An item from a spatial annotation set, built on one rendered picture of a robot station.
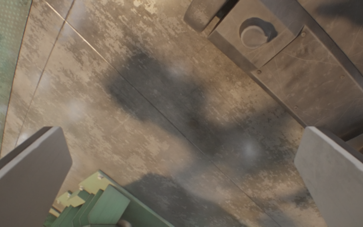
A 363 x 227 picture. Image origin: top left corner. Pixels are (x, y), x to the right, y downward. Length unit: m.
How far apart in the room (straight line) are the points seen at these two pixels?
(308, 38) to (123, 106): 0.68
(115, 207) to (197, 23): 1.16
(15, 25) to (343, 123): 1.11
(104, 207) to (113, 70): 0.82
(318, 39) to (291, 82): 0.09
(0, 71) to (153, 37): 0.89
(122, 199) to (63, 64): 0.85
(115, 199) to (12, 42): 0.97
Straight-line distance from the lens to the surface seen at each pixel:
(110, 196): 1.36
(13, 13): 1.04
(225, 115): 0.72
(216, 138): 0.80
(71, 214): 1.92
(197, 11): 0.41
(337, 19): 0.44
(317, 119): 0.50
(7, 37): 1.14
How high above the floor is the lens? 0.58
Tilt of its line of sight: 49 degrees down
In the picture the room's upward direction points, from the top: 153 degrees counter-clockwise
